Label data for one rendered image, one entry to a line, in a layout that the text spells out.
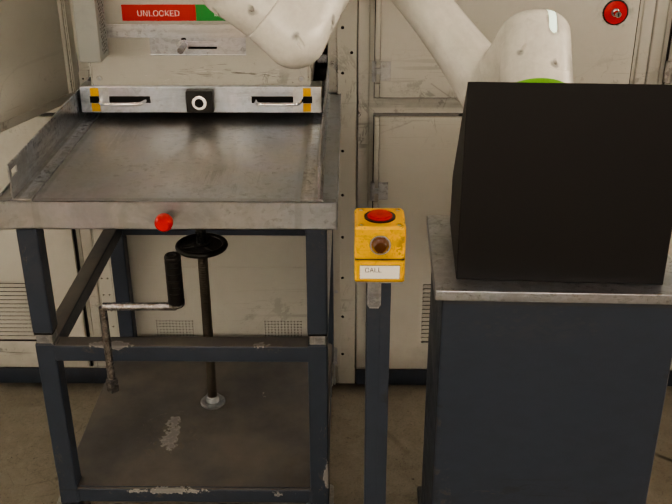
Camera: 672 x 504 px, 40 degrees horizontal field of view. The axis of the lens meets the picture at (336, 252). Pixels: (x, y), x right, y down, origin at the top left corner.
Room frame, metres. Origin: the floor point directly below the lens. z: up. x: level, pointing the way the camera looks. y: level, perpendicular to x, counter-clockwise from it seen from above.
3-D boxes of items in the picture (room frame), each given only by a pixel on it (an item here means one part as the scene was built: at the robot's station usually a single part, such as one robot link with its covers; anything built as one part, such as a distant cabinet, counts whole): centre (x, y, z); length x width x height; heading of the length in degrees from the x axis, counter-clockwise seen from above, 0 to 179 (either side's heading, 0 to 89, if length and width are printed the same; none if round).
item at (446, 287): (1.55, -0.39, 0.74); 0.43 x 0.32 x 0.02; 87
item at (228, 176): (1.90, 0.30, 0.82); 0.68 x 0.62 x 0.06; 179
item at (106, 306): (1.54, 0.37, 0.60); 0.17 x 0.03 x 0.30; 90
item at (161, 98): (2.05, 0.30, 0.90); 0.54 x 0.05 x 0.06; 89
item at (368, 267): (1.36, -0.07, 0.85); 0.08 x 0.08 x 0.10; 89
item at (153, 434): (1.90, 0.30, 0.46); 0.64 x 0.58 x 0.66; 179
